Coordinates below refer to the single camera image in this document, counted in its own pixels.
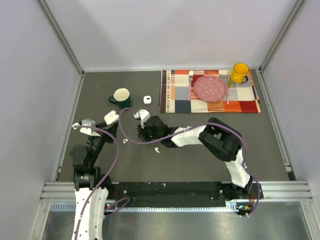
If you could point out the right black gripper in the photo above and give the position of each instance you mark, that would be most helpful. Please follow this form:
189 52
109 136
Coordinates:
142 133

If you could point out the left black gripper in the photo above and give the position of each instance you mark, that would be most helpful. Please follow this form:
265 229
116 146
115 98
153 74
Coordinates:
111 128

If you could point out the white oval charging case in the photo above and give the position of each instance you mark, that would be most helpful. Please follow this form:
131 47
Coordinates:
111 117

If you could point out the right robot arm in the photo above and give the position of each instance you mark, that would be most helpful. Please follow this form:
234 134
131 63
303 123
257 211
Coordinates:
225 143

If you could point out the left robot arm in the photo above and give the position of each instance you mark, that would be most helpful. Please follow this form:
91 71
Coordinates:
91 187

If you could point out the small white earbud case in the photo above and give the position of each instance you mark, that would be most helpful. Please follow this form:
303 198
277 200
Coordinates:
147 100

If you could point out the dark green mug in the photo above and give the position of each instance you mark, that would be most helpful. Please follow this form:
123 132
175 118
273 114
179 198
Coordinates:
121 98

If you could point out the colourful patchwork placemat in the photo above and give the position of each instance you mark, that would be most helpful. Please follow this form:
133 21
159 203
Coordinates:
243 97

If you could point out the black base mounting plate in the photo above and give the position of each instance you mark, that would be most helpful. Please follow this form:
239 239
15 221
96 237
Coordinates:
182 194

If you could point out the pink polka dot plate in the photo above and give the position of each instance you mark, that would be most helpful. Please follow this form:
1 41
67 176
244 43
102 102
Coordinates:
210 88

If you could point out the yellow mug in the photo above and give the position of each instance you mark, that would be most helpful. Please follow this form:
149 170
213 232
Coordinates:
239 73

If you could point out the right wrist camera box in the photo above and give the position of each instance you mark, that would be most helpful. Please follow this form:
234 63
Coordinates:
143 115

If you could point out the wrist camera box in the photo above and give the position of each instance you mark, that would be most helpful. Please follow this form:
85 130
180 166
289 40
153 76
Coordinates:
87 127
143 115

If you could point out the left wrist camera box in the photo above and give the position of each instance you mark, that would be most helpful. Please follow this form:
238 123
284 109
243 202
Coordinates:
87 127

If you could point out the pink handled fork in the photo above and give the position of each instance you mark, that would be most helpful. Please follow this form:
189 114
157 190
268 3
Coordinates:
190 79

